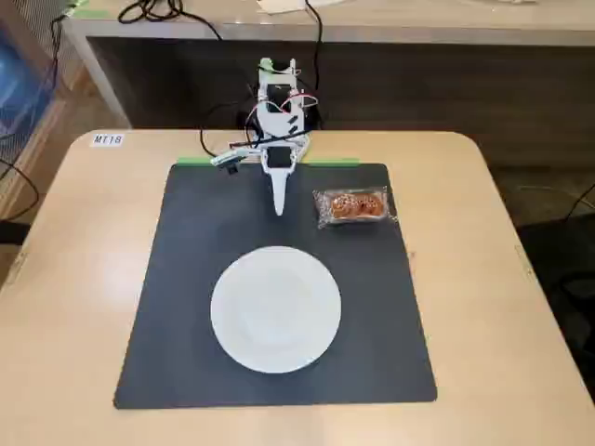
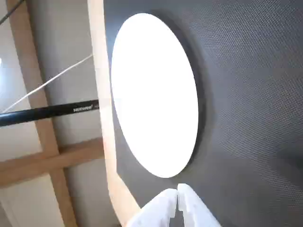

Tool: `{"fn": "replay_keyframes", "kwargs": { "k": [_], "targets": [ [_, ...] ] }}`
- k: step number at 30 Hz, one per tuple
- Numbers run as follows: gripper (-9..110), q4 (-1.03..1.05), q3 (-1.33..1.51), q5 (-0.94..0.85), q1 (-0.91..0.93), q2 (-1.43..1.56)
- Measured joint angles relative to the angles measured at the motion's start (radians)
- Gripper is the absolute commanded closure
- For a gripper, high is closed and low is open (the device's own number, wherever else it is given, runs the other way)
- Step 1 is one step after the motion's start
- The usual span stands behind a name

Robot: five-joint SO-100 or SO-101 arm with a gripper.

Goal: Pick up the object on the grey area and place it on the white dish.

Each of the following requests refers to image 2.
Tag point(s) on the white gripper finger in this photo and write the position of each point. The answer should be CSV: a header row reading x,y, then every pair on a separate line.
x,y
158,208
196,210

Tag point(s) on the white round paper plate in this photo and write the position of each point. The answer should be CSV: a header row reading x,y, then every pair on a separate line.
x,y
154,94

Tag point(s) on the dark grey rectangular mat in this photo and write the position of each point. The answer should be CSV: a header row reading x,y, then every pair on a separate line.
x,y
248,94

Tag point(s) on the black Neewer tripod pole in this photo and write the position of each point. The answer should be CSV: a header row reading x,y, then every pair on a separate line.
x,y
35,114

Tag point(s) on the light wooden frame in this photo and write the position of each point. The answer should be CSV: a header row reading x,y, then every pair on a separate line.
x,y
50,151

